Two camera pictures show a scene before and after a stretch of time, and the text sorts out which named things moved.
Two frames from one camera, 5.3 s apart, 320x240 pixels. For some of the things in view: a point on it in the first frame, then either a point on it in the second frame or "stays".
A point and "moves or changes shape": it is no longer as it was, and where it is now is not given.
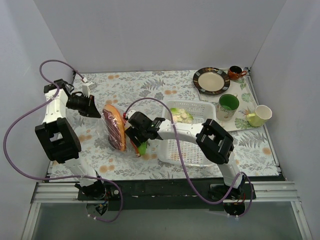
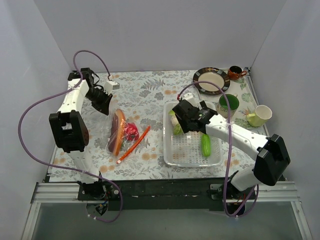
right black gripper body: x=133 y=130 → x=186 y=116
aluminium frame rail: x=276 y=191 stays
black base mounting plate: x=166 y=195 stays
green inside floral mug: x=226 y=106 stays
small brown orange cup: x=234 y=72 stays
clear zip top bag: x=111 y=122 moves or changes shape
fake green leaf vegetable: x=142 y=148 moves or changes shape
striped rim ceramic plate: x=211 y=81 stays
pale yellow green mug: x=262 y=113 stays
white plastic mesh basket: x=191 y=154 stays
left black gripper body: x=87 y=105 → x=101 y=100
